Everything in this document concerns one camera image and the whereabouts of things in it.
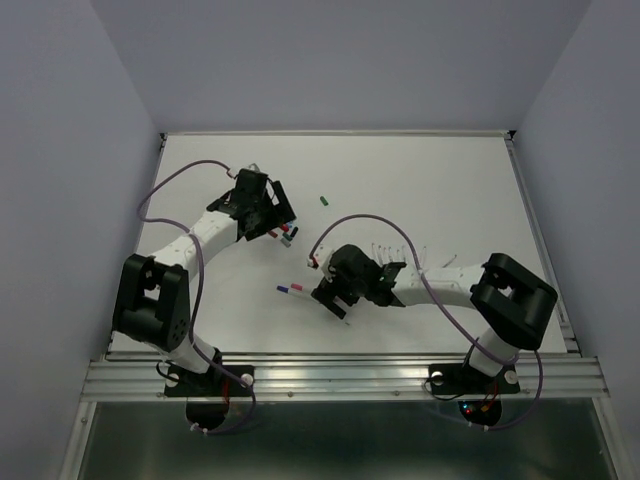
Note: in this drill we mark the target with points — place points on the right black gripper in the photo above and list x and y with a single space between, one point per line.
332 286

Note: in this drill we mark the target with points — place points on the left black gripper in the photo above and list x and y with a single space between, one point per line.
279 214

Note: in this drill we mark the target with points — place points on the black capped marker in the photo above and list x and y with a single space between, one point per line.
376 253

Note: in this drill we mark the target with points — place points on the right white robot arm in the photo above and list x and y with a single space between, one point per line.
515 303

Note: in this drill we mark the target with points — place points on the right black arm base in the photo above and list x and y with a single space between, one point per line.
478 396

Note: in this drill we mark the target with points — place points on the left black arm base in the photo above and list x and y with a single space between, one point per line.
215 403

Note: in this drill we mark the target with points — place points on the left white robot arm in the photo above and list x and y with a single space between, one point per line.
159 294

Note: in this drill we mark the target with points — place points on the purple capped marker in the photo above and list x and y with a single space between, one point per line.
286 290

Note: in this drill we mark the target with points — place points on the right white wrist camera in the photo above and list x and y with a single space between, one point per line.
320 258

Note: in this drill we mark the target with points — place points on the aluminium front rail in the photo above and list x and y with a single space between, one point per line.
354 377

